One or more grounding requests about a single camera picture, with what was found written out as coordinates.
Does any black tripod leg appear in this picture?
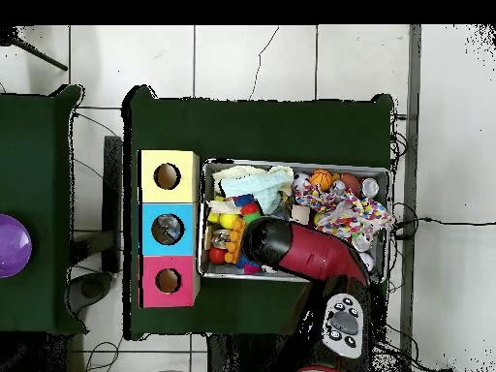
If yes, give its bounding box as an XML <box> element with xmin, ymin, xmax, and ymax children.
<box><xmin>0</xmin><ymin>26</ymin><xmax>69</xmax><ymax>72</ymax></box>

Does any cream knitted cloth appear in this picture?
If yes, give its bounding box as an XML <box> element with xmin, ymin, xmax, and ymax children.
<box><xmin>204</xmin><ymin>165</ymin><xmax>295</xmax><ymax>215</ymax></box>

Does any plain wooden block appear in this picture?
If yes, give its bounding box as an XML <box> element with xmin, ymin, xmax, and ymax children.
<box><xmin>290</xmin><ymin>204</ymin><xmax>312</xmax><ymax>225</ymax></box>

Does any orange and purple toy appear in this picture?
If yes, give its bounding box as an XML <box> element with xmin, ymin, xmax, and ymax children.
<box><xmin>224</xmin><ymin>217</ymin><xmax>246</xmax><ymax>264</ymax></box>

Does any grey round foot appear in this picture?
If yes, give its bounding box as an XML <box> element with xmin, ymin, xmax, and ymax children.
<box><xmin>67</xmin><ymin>270</ymin><xmax>114</xmax><ymax>316</ymax></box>

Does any brown red ball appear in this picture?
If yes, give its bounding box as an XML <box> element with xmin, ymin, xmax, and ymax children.
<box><xmin>340</xmin><ymin>172</ymin><xmax>362</xmax><ymax>197</ymax></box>

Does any shallow mesh bin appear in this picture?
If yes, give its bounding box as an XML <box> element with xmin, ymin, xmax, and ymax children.
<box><xmin>196</xmin><ymin>158</ymin><xmax>391</xmax><ymax>287</ymax></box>

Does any dark green side tablecloth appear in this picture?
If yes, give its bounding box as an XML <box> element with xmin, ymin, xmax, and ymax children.
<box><xmin>0</xmin><ymin>83</ymin><xmax>88</xmax><ymax>335</ymax></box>

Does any silver can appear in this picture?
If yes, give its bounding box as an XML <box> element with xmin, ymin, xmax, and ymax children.
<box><xmin>361</xmin><ymin>177</ymin><xmax>380</xmax><ymax>198</ymax></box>

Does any colourful patterned cloth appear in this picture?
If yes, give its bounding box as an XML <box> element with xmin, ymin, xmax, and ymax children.
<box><xmin>315</xmin><ymin>193</ymin><xmax>392</xmax><ymax>243</ymax></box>
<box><xmin>294</xmin><ymin>183</ymin><xmax>338</xmax><ymax>213</ymax></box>

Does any wooden box with three holes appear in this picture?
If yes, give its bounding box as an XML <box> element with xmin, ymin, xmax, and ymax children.
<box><xmin>138</xmin><ymin>149</ymin><xmax>202</xmax><ymax>309</ymax></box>

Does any small red ball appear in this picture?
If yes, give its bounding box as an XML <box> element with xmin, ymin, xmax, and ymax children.
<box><xmin>208</xmin><ymin>246</ymin><xmax>228</xmax><ymax>265</ymax></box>

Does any small orange basketball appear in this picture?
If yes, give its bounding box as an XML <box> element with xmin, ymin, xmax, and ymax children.
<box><xmin>309</xmin><ymin>169</ymin><xmax>333</xmax><ymax>192</ymax></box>

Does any purple bowl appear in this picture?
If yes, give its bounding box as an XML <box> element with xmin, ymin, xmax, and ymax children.
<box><xmin>0</xmin><ymin>213</ymin><xmax>33</xmax><ymax>279</ymax></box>

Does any black cable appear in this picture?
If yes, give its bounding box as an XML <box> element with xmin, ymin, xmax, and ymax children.
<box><xmin>390</xmin><ymin>215</ymin><xmax>496</xmax><ymax>239</ymax></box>

